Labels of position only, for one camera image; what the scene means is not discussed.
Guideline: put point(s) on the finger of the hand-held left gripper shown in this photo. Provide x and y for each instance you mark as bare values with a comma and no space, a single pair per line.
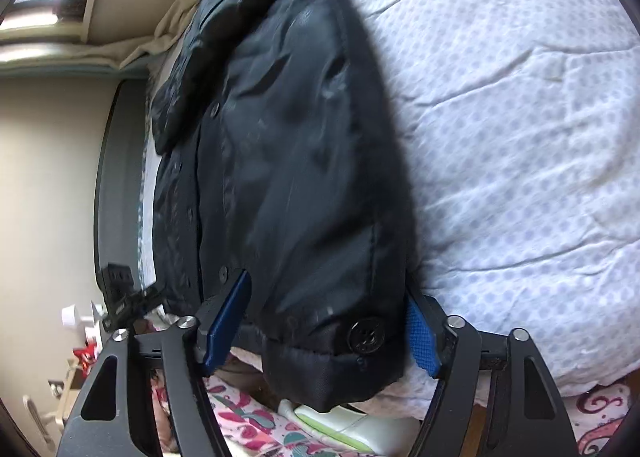
150,294

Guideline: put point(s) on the white plastic object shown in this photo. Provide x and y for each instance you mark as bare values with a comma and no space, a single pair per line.
80,319

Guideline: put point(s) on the black printed jacket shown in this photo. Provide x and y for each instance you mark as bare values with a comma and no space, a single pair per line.
300,162

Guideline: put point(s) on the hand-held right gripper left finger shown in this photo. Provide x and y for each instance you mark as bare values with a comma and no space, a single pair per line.
227,322

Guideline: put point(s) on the dark grey bed board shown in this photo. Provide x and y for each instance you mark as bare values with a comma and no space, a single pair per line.
120,177

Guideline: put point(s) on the beige curtain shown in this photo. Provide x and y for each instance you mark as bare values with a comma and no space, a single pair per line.
165,37

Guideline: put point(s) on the cream window sill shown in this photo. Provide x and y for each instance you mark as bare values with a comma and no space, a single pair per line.
55,44

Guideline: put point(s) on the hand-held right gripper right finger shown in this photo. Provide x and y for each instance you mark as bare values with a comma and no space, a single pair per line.
422,337

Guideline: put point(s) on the white green slipper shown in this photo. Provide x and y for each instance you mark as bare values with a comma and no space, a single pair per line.
345,429

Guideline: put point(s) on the red object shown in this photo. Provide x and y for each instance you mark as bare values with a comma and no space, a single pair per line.
85,357

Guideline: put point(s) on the pink patterned pants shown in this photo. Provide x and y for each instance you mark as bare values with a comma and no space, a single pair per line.
240,417

